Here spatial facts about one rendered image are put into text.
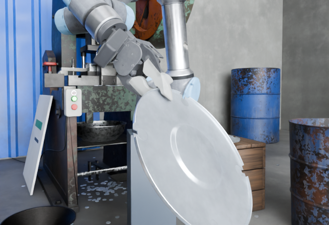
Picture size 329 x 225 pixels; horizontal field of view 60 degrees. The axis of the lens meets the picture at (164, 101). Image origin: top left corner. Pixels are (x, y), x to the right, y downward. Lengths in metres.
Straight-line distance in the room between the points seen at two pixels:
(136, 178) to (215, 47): 2.96
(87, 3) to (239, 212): 0.51
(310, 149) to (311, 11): 3.56
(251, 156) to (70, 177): 0.92
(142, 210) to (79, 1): 0.81
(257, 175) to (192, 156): 1.09
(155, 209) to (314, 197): 0.64
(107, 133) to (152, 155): 1.30
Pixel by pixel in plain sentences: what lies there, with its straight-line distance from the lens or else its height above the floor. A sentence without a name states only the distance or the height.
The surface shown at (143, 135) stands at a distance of 0.45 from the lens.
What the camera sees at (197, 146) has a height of 0.52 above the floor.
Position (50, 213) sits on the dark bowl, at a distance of 1.53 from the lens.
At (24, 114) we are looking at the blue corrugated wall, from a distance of 2.91.
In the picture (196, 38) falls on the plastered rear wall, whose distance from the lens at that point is 3.72.
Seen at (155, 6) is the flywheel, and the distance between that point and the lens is 2.01.
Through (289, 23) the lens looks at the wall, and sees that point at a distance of 4.88.
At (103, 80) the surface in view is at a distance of 1.67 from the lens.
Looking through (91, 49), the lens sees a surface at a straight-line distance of 1.78.
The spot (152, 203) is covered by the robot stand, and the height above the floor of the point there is 0.18.
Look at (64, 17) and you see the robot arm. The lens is 0.85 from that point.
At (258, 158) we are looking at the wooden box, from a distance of 1.55.
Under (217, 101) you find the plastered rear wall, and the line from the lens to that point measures 3.89.
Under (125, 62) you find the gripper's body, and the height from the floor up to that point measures 0.68.
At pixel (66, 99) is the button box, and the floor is 0.58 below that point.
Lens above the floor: 0.62
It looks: 2 degrees down
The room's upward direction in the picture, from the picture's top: straight up
